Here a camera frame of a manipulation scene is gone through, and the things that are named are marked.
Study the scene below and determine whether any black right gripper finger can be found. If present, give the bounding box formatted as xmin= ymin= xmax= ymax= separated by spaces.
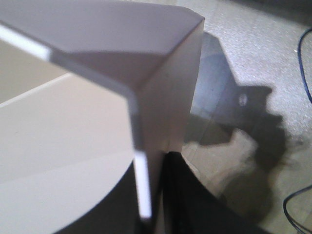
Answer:
xmin=162 ymin=152 xmax=265 ymax=234

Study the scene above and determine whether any blue cable on floor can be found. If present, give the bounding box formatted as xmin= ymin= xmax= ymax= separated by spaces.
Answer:
xmin=282 ymin=28 xmax=312 ymax=234

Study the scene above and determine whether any white plastic trash bin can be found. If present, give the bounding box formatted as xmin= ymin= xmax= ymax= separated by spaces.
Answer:
xmin=0 ymin=0 xmax=205 ymax=234

